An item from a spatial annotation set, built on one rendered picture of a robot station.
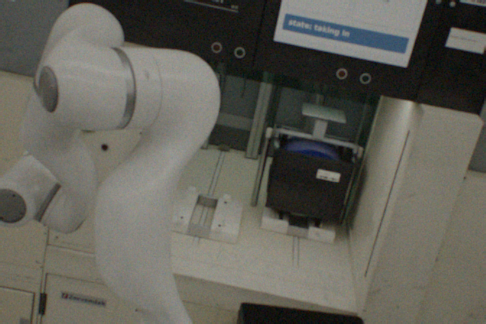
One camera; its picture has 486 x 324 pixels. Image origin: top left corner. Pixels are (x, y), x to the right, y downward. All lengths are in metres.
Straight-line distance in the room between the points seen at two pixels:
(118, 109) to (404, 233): 0.91
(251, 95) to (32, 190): 1.36
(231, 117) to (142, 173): 1.61
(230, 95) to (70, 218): 1.33
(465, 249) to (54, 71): 1.12
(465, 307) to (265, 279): 0.47
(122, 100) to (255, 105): 1.66
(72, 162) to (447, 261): 0.92
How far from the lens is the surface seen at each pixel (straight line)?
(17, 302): 1.87
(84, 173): 1.18
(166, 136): 0.88
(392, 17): 1.49
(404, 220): 1.58
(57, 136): 1.11
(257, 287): 1.73
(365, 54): 1.50
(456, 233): 1.67
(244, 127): 2.48
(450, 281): 1.73
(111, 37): 0.94
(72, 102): 0.81
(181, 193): 2.04
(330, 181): 1.93
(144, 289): 0.91
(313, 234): 2.00
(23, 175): 1.24
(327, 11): 1.48
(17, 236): 1.78
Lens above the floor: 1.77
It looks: 22 degrees down
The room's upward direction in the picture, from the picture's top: 12 degrees clockwise
